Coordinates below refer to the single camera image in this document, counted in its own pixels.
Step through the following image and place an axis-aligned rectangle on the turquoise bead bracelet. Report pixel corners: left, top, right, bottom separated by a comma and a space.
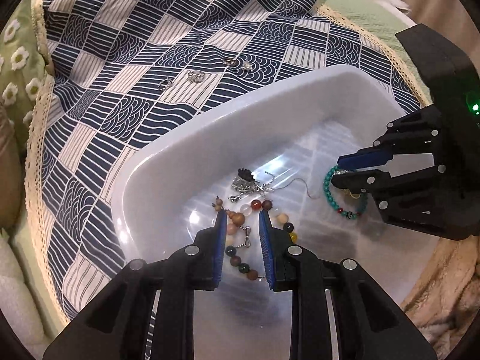
323, 164, 370, 220

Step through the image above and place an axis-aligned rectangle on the silver flower brooch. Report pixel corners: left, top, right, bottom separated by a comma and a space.
241, 61, 253, 72

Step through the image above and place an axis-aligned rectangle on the beige fluffy blanket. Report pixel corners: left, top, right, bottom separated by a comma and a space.
401, 236, 479, 359

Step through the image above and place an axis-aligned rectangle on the white plush toy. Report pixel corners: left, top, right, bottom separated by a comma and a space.
0, 237, 50, 359

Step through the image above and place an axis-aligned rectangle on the light green bedspread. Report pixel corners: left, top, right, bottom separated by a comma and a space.
316, 0, 431, 106

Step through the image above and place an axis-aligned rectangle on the white plastic tray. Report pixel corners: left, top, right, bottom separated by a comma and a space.
111, 65, 438, 359

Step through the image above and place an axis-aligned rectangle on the brown cushion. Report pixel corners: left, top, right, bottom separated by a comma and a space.
0, 105, 23, 230

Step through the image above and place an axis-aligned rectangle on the navy white patterned cloth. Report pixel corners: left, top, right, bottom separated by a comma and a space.
28, 0, 423, 323

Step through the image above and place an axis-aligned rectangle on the green daisy pillow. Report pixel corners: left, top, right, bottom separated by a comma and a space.
1, 0, 46, 147

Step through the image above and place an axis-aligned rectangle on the multicolour stone bead bracelet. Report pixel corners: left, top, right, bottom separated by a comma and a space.
212, 195, 299, 282

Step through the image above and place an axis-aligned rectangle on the silver necklace with black flower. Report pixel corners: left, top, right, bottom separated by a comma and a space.
228, 166, 325, 203

